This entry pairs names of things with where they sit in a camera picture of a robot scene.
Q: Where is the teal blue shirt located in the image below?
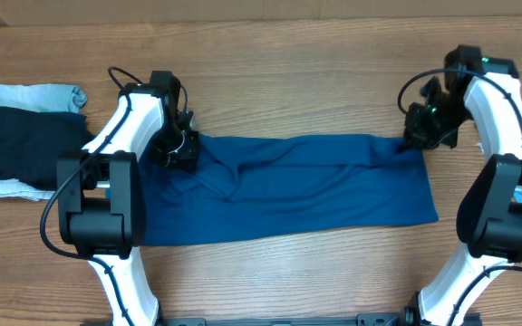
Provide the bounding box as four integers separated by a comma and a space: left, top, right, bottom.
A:
140, 134, 438, 246

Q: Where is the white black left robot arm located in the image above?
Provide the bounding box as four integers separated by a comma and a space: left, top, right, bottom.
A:
49, 71, 199, 325

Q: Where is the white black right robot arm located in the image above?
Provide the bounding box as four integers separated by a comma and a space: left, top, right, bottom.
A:
391, 44, 522, 325

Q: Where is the light grey folded towel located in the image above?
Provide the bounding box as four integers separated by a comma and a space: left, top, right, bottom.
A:
0, 83, 87, 201

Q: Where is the folded black garment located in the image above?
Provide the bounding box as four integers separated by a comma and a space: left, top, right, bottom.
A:
0, 106, 94, 190

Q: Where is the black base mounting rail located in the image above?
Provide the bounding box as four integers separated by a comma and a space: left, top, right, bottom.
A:
157, 312, 399, 326

